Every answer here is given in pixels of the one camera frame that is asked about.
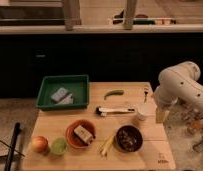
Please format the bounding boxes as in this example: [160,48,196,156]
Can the white handled dish brush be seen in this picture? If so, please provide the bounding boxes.
[96,107,135,117]

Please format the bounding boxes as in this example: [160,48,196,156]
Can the green plastic tray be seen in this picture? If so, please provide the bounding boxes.
[36,75,89,111]

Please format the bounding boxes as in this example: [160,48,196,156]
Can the green small cup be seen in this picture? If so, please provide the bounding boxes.
[50,137,67,155]

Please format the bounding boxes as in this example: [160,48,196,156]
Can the grey sponge block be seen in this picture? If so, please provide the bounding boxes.
[51,87,69,102]

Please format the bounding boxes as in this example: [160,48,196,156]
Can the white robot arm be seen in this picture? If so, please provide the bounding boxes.
[153,61,203,123]

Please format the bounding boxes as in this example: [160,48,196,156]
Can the white folded cloth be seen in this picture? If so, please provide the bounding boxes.
[60,94,74,104]

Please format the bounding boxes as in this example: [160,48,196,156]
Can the wooden post left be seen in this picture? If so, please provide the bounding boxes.
[62,0,82,31]

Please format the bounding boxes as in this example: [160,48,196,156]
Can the yellow green vegetable sticks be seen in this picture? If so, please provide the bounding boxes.
[100,135,114,156]

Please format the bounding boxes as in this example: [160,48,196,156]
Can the white paper cup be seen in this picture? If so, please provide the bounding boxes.
[137,103,151,121]

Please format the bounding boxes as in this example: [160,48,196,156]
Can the tan sponge block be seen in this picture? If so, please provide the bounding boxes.
[74,125,94,144]

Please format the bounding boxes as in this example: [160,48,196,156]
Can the red apple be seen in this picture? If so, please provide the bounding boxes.
[31,136,48,153]

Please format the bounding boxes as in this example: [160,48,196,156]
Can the dark brown bowl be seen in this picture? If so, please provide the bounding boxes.
[115,125,143,153]

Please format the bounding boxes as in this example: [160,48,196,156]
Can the wooden post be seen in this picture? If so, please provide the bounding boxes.
[123,0,138,30]
[62,0,82,31]

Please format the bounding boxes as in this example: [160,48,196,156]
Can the black tripod pole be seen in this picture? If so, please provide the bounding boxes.
[4,122,20,171]

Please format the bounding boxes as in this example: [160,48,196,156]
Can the wooden post right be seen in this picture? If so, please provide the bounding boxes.
[123,0,138,30]

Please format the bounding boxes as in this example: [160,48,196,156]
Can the orange bowl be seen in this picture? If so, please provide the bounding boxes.
[66,120,96,149]

